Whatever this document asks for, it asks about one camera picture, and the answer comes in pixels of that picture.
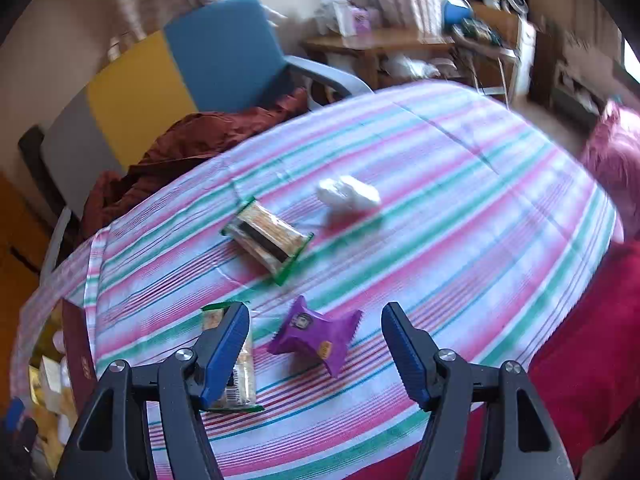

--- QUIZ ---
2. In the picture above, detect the maroon cloth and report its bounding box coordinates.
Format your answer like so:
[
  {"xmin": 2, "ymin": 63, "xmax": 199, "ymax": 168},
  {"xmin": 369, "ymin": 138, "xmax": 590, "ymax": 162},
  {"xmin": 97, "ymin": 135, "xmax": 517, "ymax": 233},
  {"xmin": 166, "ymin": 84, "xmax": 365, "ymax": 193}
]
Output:
[{"xmin": 80, "ymin": 87, "xmax": 311, "ymax": 241}]

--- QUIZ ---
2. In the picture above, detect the white plastic bag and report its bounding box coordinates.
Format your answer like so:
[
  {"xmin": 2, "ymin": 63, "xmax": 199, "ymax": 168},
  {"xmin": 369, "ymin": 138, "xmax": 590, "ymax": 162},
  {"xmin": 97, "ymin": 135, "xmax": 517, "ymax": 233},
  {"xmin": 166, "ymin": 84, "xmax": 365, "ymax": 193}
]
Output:
[{"xmin": 385, "ymin": 55, "xmax": 441, "ymax": 78}]

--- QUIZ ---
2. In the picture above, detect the striped table cloth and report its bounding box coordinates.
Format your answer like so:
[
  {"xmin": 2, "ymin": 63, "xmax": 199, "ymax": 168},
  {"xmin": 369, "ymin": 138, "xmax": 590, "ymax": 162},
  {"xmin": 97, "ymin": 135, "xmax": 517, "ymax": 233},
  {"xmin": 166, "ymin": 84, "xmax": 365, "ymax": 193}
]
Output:
[{"xmin": 10, "ymin": 80, "xmax": 626, "ymax": 480}]

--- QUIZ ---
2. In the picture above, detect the pink cushion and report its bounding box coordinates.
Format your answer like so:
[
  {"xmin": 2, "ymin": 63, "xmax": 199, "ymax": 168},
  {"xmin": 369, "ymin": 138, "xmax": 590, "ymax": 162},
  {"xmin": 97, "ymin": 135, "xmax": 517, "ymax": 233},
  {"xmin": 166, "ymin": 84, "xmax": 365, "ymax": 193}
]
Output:
[{"xmin": 580, "ymin": 102, "xmax": 640, "ymax": 241}]

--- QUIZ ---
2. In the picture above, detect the grey yellow blue sofa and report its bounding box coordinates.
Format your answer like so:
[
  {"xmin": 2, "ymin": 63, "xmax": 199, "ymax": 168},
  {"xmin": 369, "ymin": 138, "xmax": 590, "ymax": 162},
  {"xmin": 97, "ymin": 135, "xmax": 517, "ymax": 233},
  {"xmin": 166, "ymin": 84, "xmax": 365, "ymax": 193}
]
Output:
[{"xmin": 17, "ymin": 0, "xmax": 375, "ymax": 281}]

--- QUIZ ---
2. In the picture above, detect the gold metal tin box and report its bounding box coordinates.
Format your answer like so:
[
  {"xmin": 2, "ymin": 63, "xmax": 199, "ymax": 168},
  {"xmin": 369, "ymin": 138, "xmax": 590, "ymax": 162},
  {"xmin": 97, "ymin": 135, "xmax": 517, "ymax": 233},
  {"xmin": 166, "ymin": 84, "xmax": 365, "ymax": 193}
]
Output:
[{"xmin": 20, "ymin": 297, "xmax": 99, "ymax": 476}]

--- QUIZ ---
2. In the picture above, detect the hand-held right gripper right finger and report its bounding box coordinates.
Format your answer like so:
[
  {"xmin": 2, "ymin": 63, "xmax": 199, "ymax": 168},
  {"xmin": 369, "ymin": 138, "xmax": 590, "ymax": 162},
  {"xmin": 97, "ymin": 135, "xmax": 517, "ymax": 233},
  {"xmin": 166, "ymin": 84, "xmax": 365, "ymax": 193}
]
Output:
[{"xmin": 381, "ymin": 302, "xmax": 576, "ymax": 480}]

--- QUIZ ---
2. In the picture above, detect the wooden shelf unit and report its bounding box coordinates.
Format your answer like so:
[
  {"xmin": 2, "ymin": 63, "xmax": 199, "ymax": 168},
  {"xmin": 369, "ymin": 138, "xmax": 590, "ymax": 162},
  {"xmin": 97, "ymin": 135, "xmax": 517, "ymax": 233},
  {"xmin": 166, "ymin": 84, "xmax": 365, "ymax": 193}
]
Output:
[{"xmin": 465, "ymin": 0, "xmax": 626, "ymax": 116}]

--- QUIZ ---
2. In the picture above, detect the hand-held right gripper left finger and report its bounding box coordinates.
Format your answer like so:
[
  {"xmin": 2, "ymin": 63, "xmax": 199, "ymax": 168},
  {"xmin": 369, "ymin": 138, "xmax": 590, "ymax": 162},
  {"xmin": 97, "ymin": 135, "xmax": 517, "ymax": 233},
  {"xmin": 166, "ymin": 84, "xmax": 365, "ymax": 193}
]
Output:
[{"xmin": 55, "ymin": 301, "xmax": 251, "ymax": 480}]

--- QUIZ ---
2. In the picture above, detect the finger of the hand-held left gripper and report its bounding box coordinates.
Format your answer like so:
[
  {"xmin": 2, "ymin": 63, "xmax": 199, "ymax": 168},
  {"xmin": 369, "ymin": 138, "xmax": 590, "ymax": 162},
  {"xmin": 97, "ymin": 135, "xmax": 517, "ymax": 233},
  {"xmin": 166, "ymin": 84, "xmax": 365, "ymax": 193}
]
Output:
[{"xmin": 0, "ymin": 396, "xmax": 40, "ymax": 471}]

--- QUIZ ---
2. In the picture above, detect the wooden side table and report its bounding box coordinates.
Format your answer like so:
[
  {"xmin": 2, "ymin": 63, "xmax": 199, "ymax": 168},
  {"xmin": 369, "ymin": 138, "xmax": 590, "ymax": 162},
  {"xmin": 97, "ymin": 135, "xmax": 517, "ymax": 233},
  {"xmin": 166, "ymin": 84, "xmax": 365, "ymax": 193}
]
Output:
[{"xmin": 300, "ymin": 27, "xmax": 521, "ymax": 106}]

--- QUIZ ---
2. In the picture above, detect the red blanket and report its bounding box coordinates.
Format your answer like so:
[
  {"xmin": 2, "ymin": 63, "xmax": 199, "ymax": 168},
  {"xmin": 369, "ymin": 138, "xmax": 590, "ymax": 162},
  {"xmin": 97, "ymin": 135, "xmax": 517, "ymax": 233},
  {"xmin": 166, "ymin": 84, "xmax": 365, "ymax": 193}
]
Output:
[{"xmin": 450, "ymin": 240, "xmax": 640, "ymax": 480}]

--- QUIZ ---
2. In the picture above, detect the white crumpled packet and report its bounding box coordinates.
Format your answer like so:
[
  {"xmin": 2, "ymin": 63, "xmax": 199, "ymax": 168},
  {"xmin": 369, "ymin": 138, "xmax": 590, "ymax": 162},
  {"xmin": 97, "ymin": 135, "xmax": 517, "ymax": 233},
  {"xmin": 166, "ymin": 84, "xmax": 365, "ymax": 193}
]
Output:
[{"xmin": 315, "ymin": 175, "xmax": 383, "ymax": 221}]

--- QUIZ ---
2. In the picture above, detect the green-edged snack packet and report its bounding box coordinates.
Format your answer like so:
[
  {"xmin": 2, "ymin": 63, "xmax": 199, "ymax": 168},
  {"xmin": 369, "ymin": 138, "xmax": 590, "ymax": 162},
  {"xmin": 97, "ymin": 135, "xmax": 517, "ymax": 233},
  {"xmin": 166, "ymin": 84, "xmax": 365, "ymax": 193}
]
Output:
[
  {"xmin": 220, "ymin": 197, "xmax": 315, "ymax": 287},
  {"xmin": 200, "ymin": 301, "xmax": 265, "ymax": 413}
]

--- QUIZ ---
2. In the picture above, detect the purple snack packet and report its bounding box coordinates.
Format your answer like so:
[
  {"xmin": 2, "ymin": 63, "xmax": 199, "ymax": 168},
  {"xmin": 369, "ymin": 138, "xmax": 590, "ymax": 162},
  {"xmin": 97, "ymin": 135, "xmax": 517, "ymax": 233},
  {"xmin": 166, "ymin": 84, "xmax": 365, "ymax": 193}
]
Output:
[{"xmin": 266, "ymin": 295, "xmax": 363, "ymax": 378}]

